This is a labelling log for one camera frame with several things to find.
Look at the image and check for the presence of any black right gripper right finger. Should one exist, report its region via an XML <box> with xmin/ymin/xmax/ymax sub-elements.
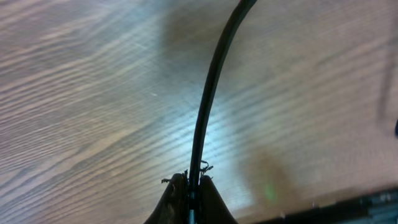
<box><xmin>198</xmin><ymin>175</ymin><xmax>237</xmax><ymax>224</ymax></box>

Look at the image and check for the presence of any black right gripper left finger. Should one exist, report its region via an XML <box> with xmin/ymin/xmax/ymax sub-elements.
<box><xmin>144</xmin><ymin>173</ymin><xmax>188</xmax><ymax>224</ymax></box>

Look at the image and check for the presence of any black USB-A cable white plug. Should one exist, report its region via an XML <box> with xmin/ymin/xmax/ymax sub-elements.
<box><xmin>187</xmin><ymin>0</ymin><xmax>258</xmax><ymax>190</ymax></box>

